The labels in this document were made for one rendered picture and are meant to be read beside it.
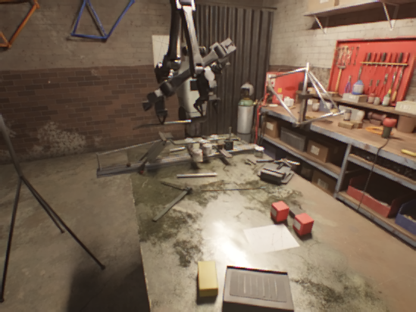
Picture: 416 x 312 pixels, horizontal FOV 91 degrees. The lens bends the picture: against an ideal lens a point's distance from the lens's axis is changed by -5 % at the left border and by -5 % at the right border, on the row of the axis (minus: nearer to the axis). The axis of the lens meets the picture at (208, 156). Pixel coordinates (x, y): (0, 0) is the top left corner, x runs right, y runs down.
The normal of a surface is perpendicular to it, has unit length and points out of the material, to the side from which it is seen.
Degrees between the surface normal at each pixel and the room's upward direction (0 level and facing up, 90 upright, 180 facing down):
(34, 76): 90
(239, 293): 0
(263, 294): 0
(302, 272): 0
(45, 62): 90
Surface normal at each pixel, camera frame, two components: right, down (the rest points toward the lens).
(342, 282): 0.00, -0.91
